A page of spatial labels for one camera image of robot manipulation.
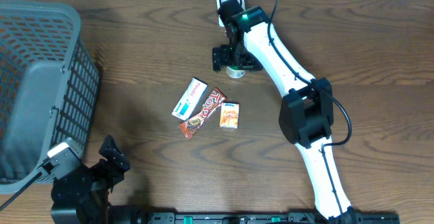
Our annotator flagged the red Top candy wrapper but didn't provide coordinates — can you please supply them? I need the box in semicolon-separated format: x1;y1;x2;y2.
179;87;227;139

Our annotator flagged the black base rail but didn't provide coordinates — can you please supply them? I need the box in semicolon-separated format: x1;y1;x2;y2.
134;211;401;224

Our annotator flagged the orange tissue pack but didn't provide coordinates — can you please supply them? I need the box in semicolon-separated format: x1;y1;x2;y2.
220;102;239;129

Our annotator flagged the grey plastic basket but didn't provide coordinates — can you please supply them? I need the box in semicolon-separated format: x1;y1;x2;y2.
1;0;100;194

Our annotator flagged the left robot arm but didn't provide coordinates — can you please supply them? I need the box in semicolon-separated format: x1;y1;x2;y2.
49;135;148;223

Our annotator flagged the green lid jar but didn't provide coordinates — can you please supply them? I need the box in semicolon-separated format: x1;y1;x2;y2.
226;67;246;79

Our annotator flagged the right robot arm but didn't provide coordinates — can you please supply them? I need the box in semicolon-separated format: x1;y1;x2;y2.
212;0;352;223

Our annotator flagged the white Panadol box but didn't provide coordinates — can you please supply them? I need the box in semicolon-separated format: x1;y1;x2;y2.
172;78;208;121

